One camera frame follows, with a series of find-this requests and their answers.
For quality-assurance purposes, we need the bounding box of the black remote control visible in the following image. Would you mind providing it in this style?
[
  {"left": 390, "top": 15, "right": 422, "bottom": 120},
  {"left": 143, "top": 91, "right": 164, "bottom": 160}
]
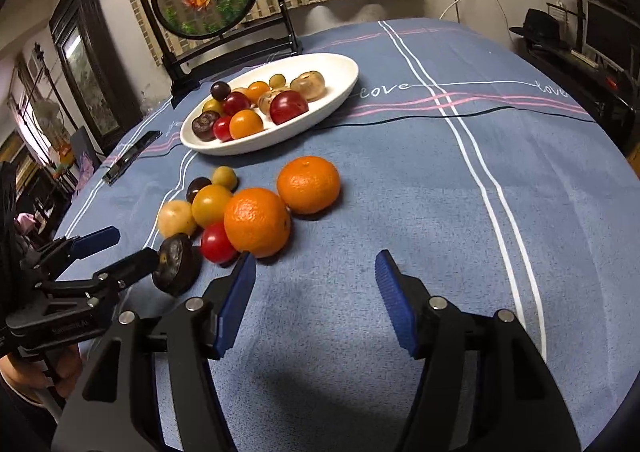
[{"left": 102, "top": 131, "right": 162, "bottom": 183}]

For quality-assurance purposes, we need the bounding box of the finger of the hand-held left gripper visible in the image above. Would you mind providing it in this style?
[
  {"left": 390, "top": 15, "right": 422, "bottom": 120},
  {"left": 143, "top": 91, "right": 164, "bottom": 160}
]
[
  {"left": 5, "top": 247, "right": 161, "bottom": 358},
  {"left": 20, "top": 226, "right": 121, "bottom": 285}
]

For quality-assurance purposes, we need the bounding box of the dark wooden cabinet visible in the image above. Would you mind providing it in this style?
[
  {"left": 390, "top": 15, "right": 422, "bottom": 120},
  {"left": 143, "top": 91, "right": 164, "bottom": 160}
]
[{"left": 510, "top": 39, "right": 640, "bottom": 157}]

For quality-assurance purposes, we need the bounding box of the dark red cherry tomato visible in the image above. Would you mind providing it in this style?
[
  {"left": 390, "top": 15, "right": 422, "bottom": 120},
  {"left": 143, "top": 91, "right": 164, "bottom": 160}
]
[{"left": 221, "top": 92, "right": 252, "bottom": 116}]

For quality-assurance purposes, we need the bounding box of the yellow tomato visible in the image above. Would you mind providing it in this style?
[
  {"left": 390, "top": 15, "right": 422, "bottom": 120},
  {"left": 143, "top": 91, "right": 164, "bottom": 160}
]
[{"left": 191, "top": 184, "right": 234, "bottom": 229}]

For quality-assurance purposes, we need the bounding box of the blue striped tablecloth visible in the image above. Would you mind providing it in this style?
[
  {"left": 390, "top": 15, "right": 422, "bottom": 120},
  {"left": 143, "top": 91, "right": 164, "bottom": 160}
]
[{"left": 50, "top": 18, "right": 640, "bottom": 452}]

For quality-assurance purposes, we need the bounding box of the person's left hand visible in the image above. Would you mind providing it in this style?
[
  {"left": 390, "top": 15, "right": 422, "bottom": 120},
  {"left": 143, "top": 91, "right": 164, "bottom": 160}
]
[{"left": 0, "top": 346, "right": 85, "bottom": 405}]

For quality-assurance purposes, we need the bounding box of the black monitor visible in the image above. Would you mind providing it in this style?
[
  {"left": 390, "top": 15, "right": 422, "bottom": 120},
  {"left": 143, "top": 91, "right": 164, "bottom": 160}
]
[{"left": 582, "top": 0, "right": 640, "bottom": 67}]

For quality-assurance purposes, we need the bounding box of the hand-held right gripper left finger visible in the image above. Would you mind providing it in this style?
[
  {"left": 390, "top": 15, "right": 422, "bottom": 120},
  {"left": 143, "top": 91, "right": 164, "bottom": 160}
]
[{"left": 50, "top": 251, "right": 258, "bottom": 452}]

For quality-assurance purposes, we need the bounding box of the dark brown mangosteen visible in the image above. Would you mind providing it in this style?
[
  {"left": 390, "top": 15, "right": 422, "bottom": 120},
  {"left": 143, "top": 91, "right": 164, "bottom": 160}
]
[
  {"left": 151, "top": 233, "right": 202, "bottom": 297},
  {"left": 192, "top": 112, "right": 221, "bottom": 141}
]

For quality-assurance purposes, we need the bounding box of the white oval plate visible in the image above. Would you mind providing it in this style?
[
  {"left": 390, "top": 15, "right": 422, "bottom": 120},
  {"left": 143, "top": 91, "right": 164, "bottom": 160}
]
[{"left": 180, "top": 52, "right": 360, "bottom": 156}]

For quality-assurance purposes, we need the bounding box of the black hat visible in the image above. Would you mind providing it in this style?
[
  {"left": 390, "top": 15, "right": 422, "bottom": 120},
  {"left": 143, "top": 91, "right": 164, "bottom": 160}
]
[{"left": 509, "top": 8, "right": 571, "bottom": 50}]

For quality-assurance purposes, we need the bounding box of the small yellow-tan fruit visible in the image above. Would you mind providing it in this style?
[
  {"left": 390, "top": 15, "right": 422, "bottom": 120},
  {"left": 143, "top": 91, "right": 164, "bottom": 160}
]
[{"left": 210, "top": 166, "right": 238, "bottom": 191}]

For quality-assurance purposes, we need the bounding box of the black floor stand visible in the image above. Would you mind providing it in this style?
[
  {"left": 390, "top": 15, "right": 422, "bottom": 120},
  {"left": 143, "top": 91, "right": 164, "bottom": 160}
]
[{"left": 31, "top": 44, "right": 76, "bottom": 133}]

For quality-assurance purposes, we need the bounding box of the flat mandarin orange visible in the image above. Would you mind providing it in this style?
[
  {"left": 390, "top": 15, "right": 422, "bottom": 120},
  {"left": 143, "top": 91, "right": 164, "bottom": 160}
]
[{"left": 276, "top": 156, "right": 341, "bottom": 215}]

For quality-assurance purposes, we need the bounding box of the white standing fan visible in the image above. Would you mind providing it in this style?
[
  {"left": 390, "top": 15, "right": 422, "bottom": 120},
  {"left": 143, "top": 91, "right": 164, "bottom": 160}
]
[{"left": 34, "top": 99, "right": 66, "bottom": 133}]

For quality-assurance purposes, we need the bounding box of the dark wood framed painting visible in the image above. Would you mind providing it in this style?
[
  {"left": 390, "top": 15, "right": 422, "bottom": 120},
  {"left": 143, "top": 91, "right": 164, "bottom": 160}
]
[{"left": 48, "top": 0, "right": 143, "bottom": 155}]

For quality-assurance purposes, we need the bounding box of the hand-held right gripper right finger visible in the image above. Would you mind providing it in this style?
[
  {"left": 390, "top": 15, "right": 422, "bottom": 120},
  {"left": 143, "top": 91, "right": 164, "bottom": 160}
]
[{"left": 374, "top": 249, "right": 583, "bottom": 452}]

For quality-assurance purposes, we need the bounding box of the large orange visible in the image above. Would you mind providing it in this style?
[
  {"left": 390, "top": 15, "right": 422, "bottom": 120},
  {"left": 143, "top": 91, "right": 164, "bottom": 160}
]
[{"left": 223, "top": 187, "right": 292, "bottom": 259}]

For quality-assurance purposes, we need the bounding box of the large red apple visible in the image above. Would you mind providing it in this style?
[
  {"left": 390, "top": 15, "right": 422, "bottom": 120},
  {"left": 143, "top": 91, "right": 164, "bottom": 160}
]
[{"left": 269, "top": 90, "right": 310, "bottom": 126}]

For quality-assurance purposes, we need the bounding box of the tan potato-shaped fruit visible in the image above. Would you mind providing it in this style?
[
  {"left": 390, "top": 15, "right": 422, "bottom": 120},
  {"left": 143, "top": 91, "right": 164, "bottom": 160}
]
[{"left": 257, "top": 88, "right": 288, "bottom": 117}]

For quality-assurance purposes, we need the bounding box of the beige ribbed round fruit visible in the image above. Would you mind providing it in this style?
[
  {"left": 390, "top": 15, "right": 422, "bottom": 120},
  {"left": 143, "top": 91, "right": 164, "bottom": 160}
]
[{"left": 290, "top": 71, "right": 327, "bottom": 102}]

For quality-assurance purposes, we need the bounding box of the small orange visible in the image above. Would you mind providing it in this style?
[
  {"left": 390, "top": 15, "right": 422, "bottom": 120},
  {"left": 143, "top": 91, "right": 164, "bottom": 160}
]
[{"left": 229, "top": 110, "right": 265, "bottom": 140}]

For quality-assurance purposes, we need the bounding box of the purple cloth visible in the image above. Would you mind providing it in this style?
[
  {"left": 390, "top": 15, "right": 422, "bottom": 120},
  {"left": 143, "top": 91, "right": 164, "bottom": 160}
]
[{"left": 75, "top": 152, "right": 97, "bottom": 189}]

